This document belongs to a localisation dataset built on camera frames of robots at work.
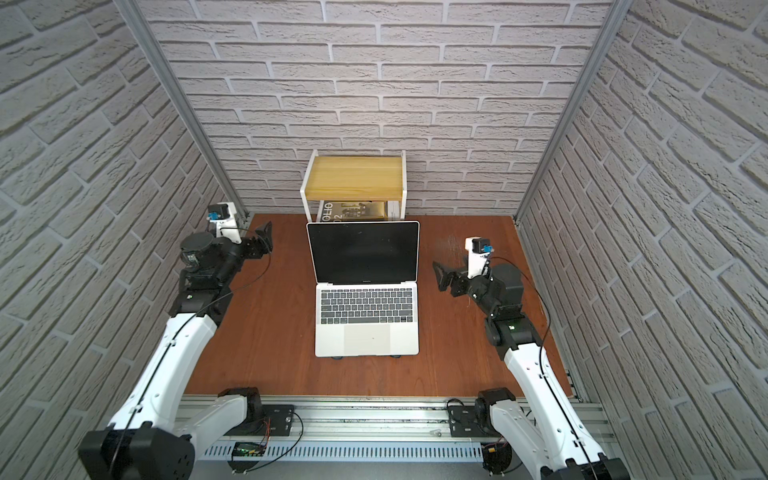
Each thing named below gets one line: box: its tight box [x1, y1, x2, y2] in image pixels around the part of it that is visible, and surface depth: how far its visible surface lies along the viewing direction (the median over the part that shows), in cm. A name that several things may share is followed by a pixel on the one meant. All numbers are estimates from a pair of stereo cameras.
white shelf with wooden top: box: [300, 149, 407, 222], surface depth 87 cm
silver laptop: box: [306, 220, 421, 357], surface depth 87 cm
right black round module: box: [480, 442, 512, 475], surface depth 72 cm
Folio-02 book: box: [318, 200, 387, 222], surface depth 97 cm
